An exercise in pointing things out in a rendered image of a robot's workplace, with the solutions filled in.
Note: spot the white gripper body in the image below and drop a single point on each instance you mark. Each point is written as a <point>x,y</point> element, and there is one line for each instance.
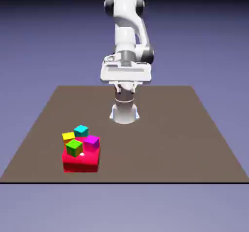
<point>125,74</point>

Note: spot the small yellow cube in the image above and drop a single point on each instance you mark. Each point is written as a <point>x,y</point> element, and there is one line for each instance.
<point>68,136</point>

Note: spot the small magenta cube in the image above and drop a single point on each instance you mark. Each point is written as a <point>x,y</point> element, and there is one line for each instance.
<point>92,143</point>

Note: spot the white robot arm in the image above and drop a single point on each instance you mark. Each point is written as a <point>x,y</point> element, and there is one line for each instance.
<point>124,18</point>

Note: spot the large red box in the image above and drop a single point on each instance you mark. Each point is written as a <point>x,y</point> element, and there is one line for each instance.
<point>81,163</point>

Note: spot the small green cube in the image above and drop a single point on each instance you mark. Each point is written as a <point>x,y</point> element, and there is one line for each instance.
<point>74,148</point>

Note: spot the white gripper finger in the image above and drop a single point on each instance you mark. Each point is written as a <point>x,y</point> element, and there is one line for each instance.
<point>133,88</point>
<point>118,88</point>

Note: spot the small cyan cube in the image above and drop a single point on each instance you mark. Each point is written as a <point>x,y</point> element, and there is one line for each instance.
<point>81,131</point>

